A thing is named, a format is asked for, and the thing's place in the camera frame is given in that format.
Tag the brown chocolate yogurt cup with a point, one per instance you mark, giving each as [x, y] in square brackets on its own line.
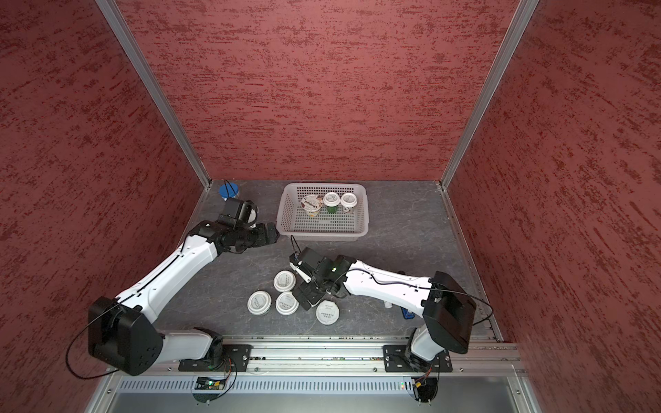
[312, 204]

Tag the aluminium corner post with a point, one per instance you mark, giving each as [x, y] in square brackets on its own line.
[117, 23]
[519, 22]

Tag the white yogurt cup green label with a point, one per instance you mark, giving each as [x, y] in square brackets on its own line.
[332, 201]

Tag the left green circuit board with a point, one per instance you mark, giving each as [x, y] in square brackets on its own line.
[206, 384]

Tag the right aluminium corner post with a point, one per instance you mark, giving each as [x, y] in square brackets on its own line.
[519, 22]

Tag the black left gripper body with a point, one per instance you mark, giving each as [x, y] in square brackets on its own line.
[255, 237]

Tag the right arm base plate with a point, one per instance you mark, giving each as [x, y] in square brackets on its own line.
[396, 360]

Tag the blue-lidded clear tube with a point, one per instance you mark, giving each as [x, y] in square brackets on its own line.
[228, 190]

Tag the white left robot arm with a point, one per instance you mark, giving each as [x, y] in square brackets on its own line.
[121, 331]

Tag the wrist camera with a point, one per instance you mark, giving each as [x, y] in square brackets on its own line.
[238, 214]
[311, 266]

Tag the white yogurt cup front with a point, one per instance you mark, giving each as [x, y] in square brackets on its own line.
[327, 312]

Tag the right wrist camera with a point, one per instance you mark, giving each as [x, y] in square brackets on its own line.
[311, 266]

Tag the white perforated plastic basket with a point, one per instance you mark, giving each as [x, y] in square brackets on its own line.
[292, 220]

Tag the left aluminium corner post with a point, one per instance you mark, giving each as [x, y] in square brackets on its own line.
[117, 23]

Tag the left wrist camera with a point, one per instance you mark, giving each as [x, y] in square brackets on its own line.
[238, 214]

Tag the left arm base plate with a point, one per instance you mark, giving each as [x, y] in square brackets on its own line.
[232, 357]

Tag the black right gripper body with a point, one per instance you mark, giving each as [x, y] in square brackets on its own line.
[314, 290]

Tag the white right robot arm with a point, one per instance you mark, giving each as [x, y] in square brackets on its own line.
[447, 310]

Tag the aluminium front rail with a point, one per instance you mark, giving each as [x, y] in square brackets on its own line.
[362, 356]

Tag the right black connector board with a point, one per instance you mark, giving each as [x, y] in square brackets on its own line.
[425, 390]

